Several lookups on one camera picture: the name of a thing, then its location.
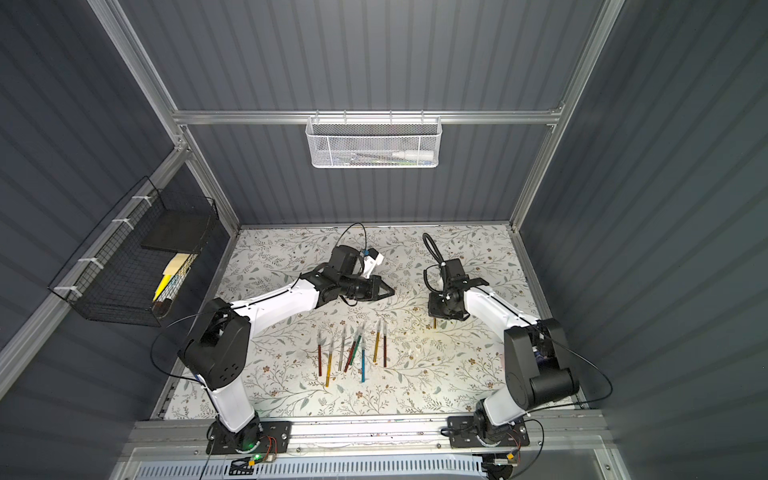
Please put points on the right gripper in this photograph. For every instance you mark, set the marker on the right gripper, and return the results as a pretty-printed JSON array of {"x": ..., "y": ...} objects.
[{"x": 459, "y": 285}]

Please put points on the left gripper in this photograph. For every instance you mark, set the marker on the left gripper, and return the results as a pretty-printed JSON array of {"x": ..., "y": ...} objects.
[{"x": 366, "y": 286}]

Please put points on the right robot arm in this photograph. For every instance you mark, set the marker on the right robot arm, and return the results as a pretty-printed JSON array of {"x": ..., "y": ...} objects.
[{"x": 537, "y": 365}]

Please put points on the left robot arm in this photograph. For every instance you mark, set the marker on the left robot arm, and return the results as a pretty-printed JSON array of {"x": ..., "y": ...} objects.
[{"x": 215, "y": 349}]

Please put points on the blue carving knife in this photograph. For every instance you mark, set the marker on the blue carving knife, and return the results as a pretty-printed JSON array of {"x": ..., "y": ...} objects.
[{"x": 362, "y": 351}]

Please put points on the green carving knife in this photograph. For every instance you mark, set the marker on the green carving knife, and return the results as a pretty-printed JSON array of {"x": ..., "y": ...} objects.
[{"x": 357, "y": 348}]

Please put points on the dark red carving knife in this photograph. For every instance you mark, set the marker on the dark red carving knife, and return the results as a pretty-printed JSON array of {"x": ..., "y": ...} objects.
[{"x": 319, "y": 354}]

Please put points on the white marker in basket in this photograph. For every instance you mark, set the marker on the white marker in basket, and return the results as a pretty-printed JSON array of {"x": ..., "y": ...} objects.
[{"x": 414, "y": 156}]

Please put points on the yellow sticky notes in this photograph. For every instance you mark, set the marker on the yellow sticky notes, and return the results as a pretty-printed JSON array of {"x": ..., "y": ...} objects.
[{"x": 174, "y": 276}]

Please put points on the black notebook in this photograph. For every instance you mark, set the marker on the black notebook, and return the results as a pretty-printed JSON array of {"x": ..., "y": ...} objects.
[{"x": 178, "y": 232}]

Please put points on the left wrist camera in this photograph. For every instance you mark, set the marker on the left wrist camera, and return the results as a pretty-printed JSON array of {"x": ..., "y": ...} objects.
[{"x": 371, "y": 259}]

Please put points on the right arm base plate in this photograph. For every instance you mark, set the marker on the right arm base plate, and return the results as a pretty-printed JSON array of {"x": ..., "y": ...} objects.
[{"x": 467, "y": 431}]

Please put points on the white wire mesh basket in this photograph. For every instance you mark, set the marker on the white wire mesh basket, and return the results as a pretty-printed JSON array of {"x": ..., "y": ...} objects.
[{"x": 367, "y": 142}]

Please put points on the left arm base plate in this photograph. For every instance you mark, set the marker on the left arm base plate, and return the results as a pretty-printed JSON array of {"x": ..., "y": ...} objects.
[{"x": 256, "y": 437}]

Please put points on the black wire mesh basket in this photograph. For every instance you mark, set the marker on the black wire mesh basket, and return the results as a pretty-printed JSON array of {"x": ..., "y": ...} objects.
[{"x": 114, "y": 279}]

